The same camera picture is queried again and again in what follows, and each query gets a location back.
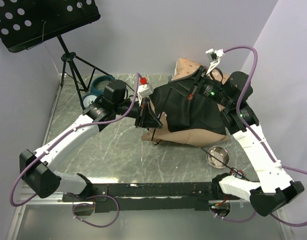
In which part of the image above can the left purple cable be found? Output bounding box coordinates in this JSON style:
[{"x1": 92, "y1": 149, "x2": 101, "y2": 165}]
[{"x1": 9, "y1": 72, "x2": 142, "y2": 228}]

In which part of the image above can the orange patterned pillow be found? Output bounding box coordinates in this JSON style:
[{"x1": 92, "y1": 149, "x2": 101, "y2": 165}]
[{"x1": 171, "y1": 58, "x2": 237, "y2": 111}]

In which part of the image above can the tan black pet tent fabric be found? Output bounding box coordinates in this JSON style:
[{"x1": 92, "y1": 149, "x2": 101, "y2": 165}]
[{"x1": 140, "y1": 74, "x2": 231, "y2": 148}]

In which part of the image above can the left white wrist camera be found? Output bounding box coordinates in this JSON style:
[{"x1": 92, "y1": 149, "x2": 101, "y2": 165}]
[{"x1": 137, "y1": 77, "x2": 154, "y2": 102}]

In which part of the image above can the black music stand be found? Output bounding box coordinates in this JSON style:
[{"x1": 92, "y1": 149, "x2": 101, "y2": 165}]
[{"x1": 0, "y1": 0, "x2": 107, "y2": 105}]

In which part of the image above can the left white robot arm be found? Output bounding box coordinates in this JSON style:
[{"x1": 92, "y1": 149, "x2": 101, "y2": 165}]
[{"x1": 19, "y1": 77, "x2": 163, "y2": 201}]

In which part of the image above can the purple cable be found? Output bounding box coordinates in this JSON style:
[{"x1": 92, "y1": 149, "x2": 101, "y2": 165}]
[
  {"x1": 9, "y1": 72, "x2": 142, "y2": 228},
  {"x1": 209, "y1": 44, "x2": 307, "y2": 228}
]

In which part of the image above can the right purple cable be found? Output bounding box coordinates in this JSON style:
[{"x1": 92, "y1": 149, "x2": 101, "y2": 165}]
[{"x1": 209, "y1": 44, "x2": 307, "y2": 228}]

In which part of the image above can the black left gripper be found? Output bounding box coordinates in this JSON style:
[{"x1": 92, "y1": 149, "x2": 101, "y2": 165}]
[{"x1": 114, "y1": 97, "x2": 163, "y2": 130}]

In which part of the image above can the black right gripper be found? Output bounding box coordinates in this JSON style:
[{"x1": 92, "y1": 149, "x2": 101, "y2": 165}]
[{"x1": 168, "y1": 65, "x2": 233, "y2": 108}]

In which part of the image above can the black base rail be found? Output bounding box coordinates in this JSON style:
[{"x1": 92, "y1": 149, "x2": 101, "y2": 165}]
[{"x1": 62, "y1": 182, "x2": 228, "y2": 213}]

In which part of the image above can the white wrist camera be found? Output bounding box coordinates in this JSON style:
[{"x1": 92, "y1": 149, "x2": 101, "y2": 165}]
[
  {"x1": 205, "y1": 48, "x2": 224, "y2": 75},
  {"x1": 137, "y1": 77, "x2": 154, "y2": 102}
]

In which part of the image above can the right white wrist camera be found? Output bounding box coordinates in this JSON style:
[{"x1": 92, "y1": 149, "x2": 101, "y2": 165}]
[{"x1": 205, "y1": 48, "x2": 224, "y2": 75}]

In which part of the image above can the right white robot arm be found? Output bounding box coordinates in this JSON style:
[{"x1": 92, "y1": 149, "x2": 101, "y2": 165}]
[{"x1": 169, "y1": 66, "x2": 305, "y2": 217}]

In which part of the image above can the teal double pet bowl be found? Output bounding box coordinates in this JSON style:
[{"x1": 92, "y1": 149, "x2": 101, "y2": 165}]
[{"x1": 82, "y1": 75, "x2": 115, "y2": 108}]

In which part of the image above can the red owl toy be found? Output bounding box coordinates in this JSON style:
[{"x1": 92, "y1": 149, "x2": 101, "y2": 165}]
[{"x1": 230, "y1": 168, "x2": 246, "y2": 179}]

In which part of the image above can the steel pet bowl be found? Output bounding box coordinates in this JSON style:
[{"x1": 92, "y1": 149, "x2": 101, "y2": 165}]
[{"x1": 206, "y1": 145, "x2": 230, "y2": 169}]

